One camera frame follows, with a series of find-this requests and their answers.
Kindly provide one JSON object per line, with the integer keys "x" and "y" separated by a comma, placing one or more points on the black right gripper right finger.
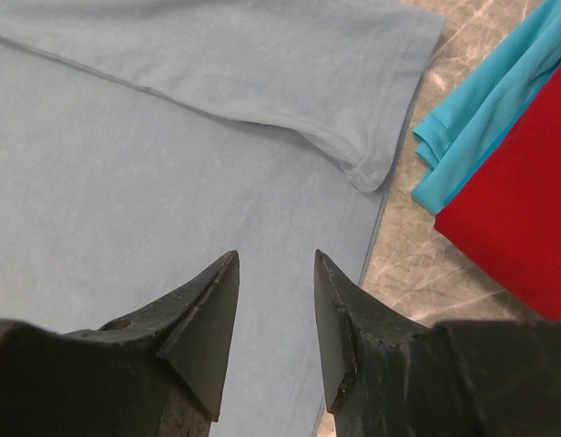
{"x": 386, "y": 375}

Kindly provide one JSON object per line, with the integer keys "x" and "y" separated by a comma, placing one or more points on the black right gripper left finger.
{"x": 157, "y": 371}

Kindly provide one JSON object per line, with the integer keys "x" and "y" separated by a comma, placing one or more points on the grey blue t shirt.
{"x": 140, "y": 140}

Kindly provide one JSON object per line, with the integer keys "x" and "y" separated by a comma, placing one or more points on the folded red t shirt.
{"x": 507, "y": 217}

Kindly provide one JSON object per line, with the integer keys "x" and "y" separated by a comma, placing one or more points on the folded turquoise t shirt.
{"x": 455, "y": 136}

